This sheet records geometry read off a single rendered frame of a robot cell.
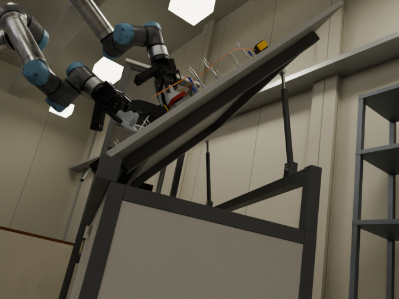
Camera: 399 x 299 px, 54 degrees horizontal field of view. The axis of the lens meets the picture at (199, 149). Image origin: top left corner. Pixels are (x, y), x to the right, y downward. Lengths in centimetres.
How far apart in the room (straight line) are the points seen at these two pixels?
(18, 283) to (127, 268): 338
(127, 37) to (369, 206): 281
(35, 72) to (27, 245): 311
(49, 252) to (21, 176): 648
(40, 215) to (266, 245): 984
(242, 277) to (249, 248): 8
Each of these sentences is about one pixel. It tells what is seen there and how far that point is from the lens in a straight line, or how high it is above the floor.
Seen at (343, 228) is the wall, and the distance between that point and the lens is 385.
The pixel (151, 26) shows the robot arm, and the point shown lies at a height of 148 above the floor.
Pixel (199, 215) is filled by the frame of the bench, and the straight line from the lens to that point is 105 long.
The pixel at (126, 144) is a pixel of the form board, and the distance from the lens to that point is 104.
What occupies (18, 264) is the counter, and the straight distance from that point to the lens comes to 432.
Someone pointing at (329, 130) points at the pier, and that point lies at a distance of 417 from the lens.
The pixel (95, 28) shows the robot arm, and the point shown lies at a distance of 161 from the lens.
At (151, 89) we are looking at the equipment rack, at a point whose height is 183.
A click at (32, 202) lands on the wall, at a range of 1074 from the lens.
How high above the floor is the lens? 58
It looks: 20 degrees up
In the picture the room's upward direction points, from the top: 11 degrees clockwise
